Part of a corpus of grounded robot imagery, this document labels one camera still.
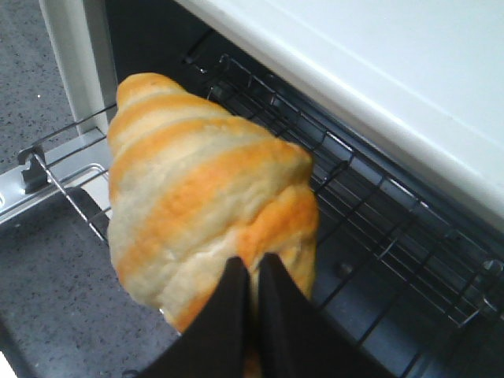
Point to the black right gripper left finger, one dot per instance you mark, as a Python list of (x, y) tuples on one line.
[(214, 344)]

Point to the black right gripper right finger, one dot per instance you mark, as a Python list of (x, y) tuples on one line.
[(295, 340)]

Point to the glass oven door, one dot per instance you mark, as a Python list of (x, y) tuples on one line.
[(63, 311)]

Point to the striped croissant bread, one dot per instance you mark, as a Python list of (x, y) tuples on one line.
[(192, 185)]

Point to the white Toshiba toaster oven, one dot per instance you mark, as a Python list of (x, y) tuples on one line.
[(418, 82)]

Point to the metal wire oven rack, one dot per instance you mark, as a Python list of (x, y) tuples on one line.
[(388, 249)]

